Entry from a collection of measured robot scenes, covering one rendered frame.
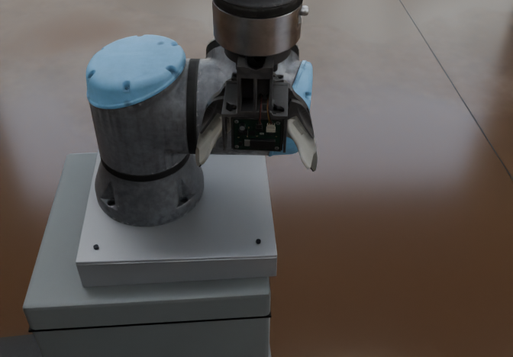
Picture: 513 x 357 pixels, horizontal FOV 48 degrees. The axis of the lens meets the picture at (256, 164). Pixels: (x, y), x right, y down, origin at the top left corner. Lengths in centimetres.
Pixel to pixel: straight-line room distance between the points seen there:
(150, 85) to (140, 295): 35
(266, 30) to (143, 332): 62
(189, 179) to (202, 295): 19
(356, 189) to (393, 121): 54
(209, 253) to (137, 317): 16
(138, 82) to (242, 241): 31
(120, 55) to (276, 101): 33
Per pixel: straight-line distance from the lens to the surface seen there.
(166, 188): 94
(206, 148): 69
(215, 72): 86
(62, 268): 104
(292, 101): 67
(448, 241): 229
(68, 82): 322
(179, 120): 84
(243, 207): 100
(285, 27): 57
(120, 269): 95
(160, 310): 97
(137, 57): 87
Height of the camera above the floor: 160
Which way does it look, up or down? 40 degrees down
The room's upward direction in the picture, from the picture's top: straight up
